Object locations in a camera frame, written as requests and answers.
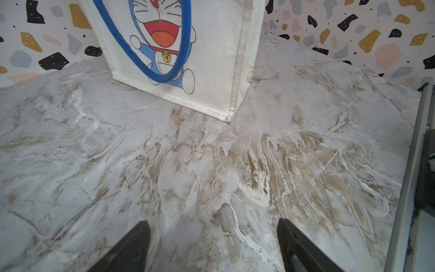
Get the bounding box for white canvas bag blue handles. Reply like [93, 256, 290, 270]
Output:
[82, 1, 265, 122]

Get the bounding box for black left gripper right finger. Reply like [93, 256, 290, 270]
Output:
[276, 218, 342, 272]

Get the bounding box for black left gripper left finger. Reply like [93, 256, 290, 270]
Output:
[88, 221, 151, 272]

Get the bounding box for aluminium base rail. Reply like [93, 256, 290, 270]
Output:
[384, 83, 433, 272]

